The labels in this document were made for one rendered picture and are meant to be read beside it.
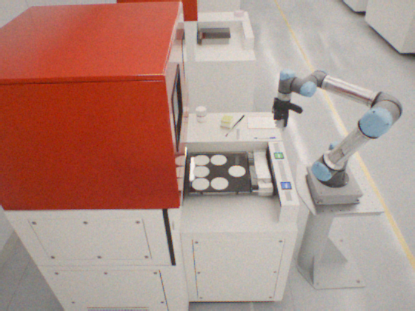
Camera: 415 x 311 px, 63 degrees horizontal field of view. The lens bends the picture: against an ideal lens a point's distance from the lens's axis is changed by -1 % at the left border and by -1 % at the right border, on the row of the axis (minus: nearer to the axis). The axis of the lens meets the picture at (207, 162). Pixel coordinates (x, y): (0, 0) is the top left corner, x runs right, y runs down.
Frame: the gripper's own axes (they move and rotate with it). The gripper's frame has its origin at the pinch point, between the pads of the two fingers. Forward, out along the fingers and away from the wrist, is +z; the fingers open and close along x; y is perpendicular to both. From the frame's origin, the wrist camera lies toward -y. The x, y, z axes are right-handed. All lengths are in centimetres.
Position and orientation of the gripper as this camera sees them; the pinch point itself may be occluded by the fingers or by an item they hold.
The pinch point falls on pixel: (284, 129)
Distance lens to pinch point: 198.5
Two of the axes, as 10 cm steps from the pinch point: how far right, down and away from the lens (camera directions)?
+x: -0.1, 6.4, -7.7
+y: -10.0, 0.2, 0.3
